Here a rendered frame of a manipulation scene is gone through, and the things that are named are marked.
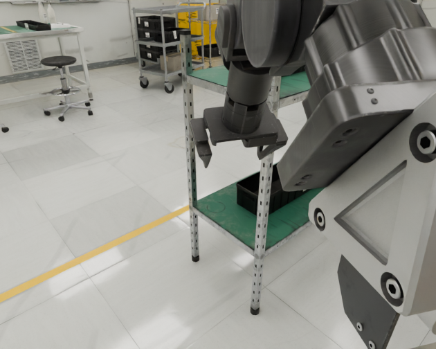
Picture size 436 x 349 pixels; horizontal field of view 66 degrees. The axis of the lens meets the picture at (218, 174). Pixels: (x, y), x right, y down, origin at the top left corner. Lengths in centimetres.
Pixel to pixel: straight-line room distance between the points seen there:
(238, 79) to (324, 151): 27
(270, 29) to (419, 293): 17
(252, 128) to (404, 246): 34
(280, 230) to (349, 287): 99
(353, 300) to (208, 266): 134
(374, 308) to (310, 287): 130
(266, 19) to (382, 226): 15
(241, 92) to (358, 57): 26
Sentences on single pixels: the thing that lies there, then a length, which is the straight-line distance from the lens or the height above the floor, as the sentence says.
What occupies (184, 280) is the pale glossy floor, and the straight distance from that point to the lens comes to 171.
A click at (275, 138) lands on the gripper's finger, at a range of 51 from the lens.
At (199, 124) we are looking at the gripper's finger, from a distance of 52.
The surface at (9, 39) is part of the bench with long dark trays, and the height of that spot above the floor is 75.
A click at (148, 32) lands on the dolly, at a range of 558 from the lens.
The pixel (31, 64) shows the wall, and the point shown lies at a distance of 572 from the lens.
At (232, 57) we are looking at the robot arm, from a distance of 41.
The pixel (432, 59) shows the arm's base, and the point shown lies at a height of 122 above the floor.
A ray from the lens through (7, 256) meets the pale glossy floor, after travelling 212.
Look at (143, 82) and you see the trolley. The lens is 469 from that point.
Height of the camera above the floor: 126
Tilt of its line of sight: 30 degrees down
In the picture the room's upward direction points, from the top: straight up
